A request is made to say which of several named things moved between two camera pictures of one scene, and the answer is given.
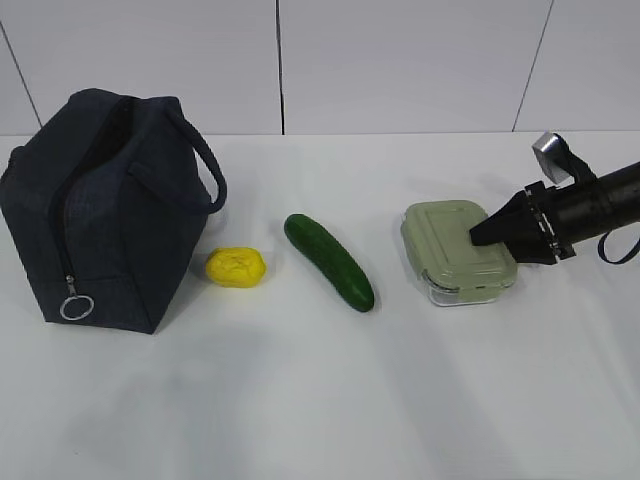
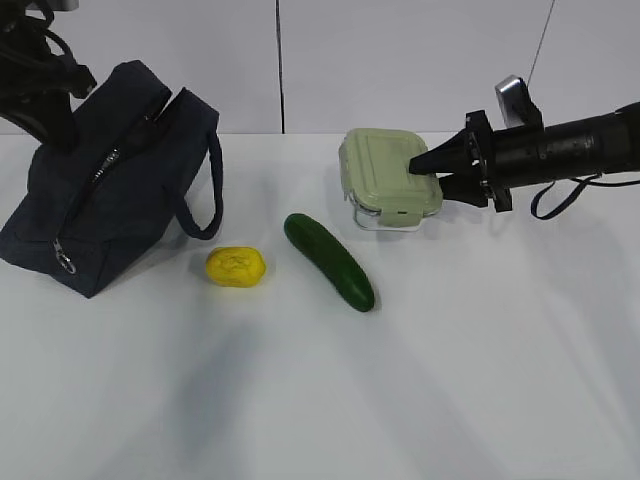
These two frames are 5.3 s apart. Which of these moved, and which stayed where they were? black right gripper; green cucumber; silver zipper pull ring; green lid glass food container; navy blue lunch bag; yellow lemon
Moved: green lid glass food container; silver zipper pull ring; navy blue lunch bag; black right gripper
Stayed: green cucumber; yellow lemon
